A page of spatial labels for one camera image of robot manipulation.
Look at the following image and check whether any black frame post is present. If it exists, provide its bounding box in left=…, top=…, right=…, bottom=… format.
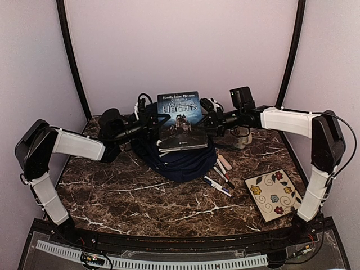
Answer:
left=56, top=0, right=92, bottom=120
left=275, top=0, right=306, bottom=109

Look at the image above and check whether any left black frame post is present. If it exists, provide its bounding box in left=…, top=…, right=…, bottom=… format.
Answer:
left=56, top=0, right=92, bottom=120

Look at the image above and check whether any square floral ceramic plate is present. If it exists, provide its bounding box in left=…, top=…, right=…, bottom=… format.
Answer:
left=245, top=169, right=303, bottom=222

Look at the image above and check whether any dark Wuthering Heights book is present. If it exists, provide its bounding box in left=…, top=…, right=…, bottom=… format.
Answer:
left=156, top=91, right=208, bottom=152

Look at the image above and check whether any purple-capped white marker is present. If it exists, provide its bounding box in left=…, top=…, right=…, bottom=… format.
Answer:
left=204, top=175, right=229, bottom=193

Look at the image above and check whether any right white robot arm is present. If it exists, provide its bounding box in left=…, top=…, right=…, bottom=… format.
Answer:
left=199, top=87, right=346, bottom=222

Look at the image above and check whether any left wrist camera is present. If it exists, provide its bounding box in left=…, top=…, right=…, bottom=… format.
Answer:
left=134, top=95, right=146, bottom=120

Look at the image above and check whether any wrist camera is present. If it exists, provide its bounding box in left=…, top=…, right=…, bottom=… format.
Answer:
left=134, top=95, right=146, bottom=120
left=200, top=98, right=224, bottom=113

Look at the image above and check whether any navy blue student backpack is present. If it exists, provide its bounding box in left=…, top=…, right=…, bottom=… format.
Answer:
left=130, top=102, right=217, bottom=183

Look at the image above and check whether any cream floral ceramic mug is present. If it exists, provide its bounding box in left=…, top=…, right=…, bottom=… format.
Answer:
left=235, top=127, right=253, bottom=149

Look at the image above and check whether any blue-capped white marker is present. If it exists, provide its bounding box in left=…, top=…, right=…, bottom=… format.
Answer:
left=209, top=183, right=233, bottom=197

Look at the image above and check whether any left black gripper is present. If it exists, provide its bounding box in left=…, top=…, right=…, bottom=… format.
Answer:
left=113, top=111, right=170, bottom=145

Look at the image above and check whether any red-capped white marker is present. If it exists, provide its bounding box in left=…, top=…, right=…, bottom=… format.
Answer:
left=217, top=159, right=230, bottom=180

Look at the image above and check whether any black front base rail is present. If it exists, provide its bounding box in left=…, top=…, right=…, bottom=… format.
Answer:
left=16, top=216, right=352, bottom=270

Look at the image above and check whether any pink pencil-shaped eraser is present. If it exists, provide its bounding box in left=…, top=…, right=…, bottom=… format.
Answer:
left=218, top=154, right=232, bottom=170

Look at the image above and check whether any black-capped white marker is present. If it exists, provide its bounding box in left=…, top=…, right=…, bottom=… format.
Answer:
left=213, top=166, right=235, bottom=189

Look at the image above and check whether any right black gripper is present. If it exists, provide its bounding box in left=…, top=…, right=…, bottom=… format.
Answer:
left=193, top=107, right=244, bottom=138

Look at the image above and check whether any grey slotted cable duct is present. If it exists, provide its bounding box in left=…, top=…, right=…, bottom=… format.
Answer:
left=35, top=240, right=268, bottom=269

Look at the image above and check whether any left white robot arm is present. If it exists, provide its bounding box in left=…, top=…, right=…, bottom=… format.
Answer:
left=15, top=108, right=167, bottom=245

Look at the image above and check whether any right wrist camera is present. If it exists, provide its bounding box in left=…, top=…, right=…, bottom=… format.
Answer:
left=200, top=98, right=224, bottom=113

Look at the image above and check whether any right black frame post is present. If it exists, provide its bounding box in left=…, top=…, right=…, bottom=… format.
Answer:
left=275, top=0, right=306, bottom=109

